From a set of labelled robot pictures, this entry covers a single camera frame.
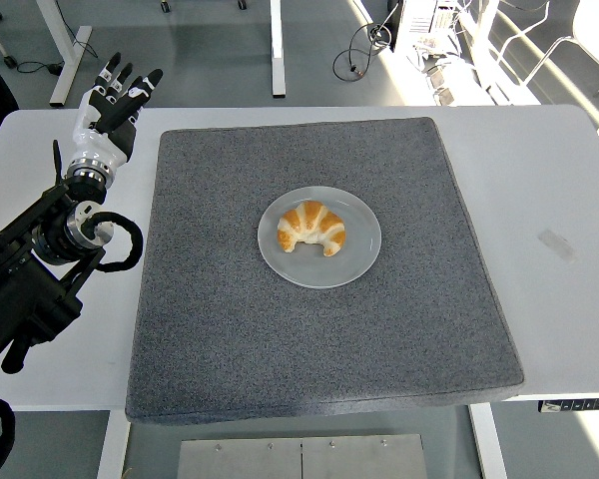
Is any white table leg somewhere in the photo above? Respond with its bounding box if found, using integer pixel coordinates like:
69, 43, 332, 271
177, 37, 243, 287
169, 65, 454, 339
96, 409, 132, 479
467, 401, 509, 479

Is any black cable with adapter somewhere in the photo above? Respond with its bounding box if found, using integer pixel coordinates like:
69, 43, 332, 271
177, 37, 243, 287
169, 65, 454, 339
15, 38, 99, 77

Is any grey metal plate with screws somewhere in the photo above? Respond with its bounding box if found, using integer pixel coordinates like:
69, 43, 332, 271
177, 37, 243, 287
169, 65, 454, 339
176, 433, 429, 479

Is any white equipment box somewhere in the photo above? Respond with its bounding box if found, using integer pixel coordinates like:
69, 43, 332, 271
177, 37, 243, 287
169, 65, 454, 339
393, 0, 480, 56

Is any golden croissant bread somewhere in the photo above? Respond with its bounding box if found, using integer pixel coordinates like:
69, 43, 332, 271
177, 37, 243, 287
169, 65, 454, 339
277, 200, 347, 258

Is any white desk leg with foot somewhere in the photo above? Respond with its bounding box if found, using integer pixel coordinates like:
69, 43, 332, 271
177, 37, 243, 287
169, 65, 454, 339
34, 0, 94, 108

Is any clear tape piece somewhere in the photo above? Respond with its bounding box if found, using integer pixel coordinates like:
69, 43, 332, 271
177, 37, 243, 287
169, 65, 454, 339
536, 228, 578, 263

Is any black looped floor cable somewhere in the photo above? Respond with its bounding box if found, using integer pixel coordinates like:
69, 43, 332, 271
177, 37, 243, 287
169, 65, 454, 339
331, 19, 396, 81

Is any round white plate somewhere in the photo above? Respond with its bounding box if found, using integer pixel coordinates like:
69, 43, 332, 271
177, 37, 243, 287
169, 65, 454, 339
256, 185, 382, 289

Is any black table control panel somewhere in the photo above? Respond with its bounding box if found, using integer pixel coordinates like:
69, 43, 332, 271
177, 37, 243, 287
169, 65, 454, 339
537, 396, 599, 413

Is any white chair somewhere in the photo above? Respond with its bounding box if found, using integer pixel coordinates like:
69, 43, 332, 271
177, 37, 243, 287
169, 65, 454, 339
522, 0, 599, 136

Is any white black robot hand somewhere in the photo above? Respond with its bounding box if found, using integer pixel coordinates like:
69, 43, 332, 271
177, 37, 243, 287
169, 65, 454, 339
68, 52, 165, 171

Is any grey chair base with casters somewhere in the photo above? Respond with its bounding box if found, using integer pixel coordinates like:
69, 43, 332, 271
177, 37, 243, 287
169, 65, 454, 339
0, 7, 20, 70

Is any grey fabric mat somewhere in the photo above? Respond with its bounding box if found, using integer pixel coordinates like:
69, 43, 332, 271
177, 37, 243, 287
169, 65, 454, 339
124, 117, 525, 426

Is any white straight desk leg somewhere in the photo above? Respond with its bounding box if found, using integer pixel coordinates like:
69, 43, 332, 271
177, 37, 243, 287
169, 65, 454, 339
269, 0, 287, 98

